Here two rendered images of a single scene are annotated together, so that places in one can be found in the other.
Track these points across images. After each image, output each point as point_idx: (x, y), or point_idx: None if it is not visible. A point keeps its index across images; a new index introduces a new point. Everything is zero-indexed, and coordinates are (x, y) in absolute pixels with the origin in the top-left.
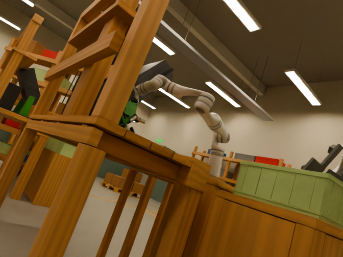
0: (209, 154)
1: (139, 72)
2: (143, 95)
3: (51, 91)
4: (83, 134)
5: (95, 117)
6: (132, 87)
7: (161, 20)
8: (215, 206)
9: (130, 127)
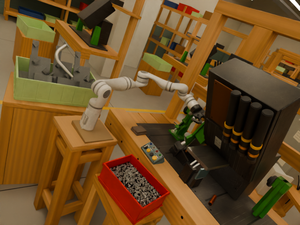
0: (100, 112)
1: (175, 91)
2: (189, 109)
3: None
4: None
5: None
6: (172, 98)
7: (188, 64)
8: None
9: (180, 142)
